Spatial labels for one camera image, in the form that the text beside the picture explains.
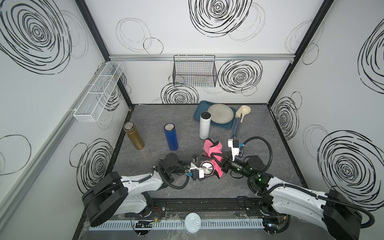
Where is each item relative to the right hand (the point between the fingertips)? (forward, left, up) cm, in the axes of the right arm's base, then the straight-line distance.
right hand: (211, 157), depth 68 cm
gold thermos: (+16, +43, -4) cm, 46 cm away
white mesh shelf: (+30, +60, +13) cm, 68 cm away
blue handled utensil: (+33, -21, -22) cm, 45 cm away
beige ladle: (+50, -30, -21) cm, 62 cm away
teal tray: (+53, +4, -22) cm, 58 cm away
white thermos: (+24, +3, -7) cm, 25 cm away
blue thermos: (+15, +22, -7) cm, 28 cm away
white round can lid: (-24, +8, -16) cm, 30 cm away
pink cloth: (+4, +1, +3) cm, 4 cm away
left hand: (-3, -1, -1) cm, 3 cm away
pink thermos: (-5, +2, +1) cm, 6 cm away
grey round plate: (+46, -10, -22) cm, 52 cm away
